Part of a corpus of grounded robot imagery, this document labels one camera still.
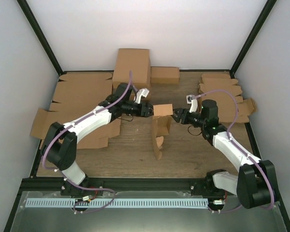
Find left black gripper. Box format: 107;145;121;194
122;101;158;117

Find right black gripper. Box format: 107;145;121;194
169;108;206;128

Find small cardboard box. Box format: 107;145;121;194
151;104;173;160
151;66;180;84

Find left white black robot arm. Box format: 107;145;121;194
40;83;153;195

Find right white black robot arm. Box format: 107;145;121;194
172;95;279;209

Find small folded cardboard box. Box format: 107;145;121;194
151;66;180;84

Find large folded cardboard box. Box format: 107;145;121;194
112;48;151;89

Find stack of small cardboard blanks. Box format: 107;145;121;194
198;72;257;123

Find large flat cardboard blank front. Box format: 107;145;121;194
31;108;121;149

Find large flat cardboard blank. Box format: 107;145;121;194
31;108;121;149
49;73;114;113

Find large flat cardboard blank back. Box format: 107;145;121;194
49;73;114;113

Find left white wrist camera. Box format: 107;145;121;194
134;88;150;104

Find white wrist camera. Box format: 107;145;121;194
186;95;200;113
134;88;150;104

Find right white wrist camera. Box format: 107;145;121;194
186;95;200;113

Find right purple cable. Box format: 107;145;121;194
190;89;276;215

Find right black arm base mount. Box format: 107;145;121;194
190;169;226;198

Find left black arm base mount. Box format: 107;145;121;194
60;175;104;197

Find left black frame post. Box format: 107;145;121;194
17;0;64;76

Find black frame post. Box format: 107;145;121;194
17;0;64;76
230;0;277;78

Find black aluminium frame rail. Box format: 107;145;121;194
21;177;277;194

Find right black frame post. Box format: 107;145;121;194
230;0;277;78

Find light blue slotted cable duct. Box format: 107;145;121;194
25;198;208;209

